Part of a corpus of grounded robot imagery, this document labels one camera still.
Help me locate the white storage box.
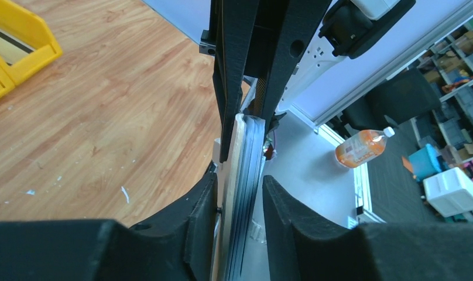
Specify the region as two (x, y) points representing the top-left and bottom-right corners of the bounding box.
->
(423, 167), (473, 218)

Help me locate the orange drink bottle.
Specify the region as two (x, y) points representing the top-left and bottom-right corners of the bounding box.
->
(335, 127), (395, 169)

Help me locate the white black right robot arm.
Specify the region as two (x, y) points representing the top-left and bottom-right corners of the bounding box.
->
(201, 1), (414, 162)

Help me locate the beige leather card holder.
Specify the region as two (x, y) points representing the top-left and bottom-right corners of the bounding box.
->
(210, 114), (265, 280)

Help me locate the black office chair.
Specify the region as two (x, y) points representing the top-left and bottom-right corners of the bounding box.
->
(330, 68), (441, 136)

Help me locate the card in right bin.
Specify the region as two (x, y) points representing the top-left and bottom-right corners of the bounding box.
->
(0, 30), (34, 66)

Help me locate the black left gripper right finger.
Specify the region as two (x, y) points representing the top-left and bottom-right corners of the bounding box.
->
(263, 176), (473, 280)

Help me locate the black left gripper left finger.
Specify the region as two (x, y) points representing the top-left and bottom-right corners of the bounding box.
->
(0, 164), (217, 280)

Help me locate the blue storage bin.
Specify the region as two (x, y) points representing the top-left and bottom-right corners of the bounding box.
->
(409, 144), (443, 182)

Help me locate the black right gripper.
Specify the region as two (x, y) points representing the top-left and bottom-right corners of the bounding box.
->
(199, 1), (331, 163)

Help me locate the yellow bin right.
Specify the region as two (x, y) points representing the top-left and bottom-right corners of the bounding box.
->
(0, 1), (63, 85)

